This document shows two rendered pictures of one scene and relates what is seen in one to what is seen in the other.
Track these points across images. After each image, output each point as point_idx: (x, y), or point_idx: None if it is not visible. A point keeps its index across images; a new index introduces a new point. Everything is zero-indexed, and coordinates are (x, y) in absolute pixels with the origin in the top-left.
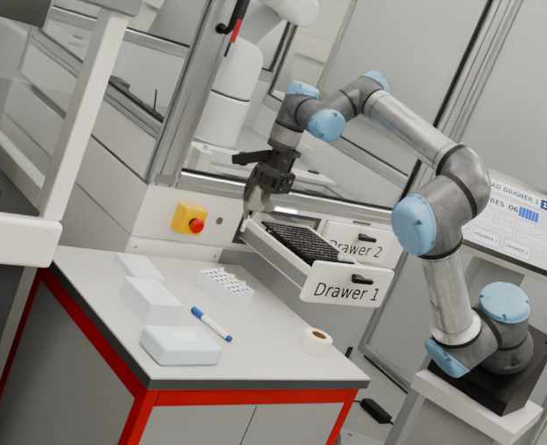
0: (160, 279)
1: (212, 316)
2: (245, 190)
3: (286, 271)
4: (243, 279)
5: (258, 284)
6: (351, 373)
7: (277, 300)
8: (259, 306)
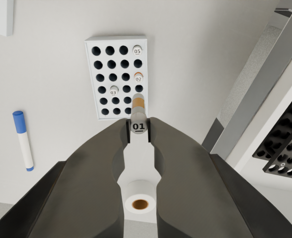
0: None
1: (48, 123)
2: (12, 215)
3: (225, 135)
4: (222, 40)
5: (234, 62)
6: (142, 217)
7: (212, 108)
8: (157, 116)
